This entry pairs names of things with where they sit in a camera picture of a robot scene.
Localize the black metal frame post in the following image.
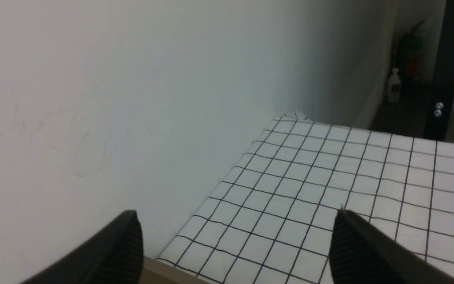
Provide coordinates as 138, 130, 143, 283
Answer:
423, 0, 454, 141

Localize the olive green plastic bin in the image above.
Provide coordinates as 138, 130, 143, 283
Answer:
139, 257, 207, 284

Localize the white grid-pattern tablecloth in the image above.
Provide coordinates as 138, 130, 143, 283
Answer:
157, 111, 454, 284

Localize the white pump bottle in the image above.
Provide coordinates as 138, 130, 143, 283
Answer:
385, 67, 402, 104

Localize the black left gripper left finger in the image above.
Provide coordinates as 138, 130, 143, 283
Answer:
25, 210, 144, 284

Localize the red fire extinguisher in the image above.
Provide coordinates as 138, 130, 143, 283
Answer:
395, 20, 425, 82

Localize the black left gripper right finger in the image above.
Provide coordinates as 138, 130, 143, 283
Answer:
329, 209, 454, 284

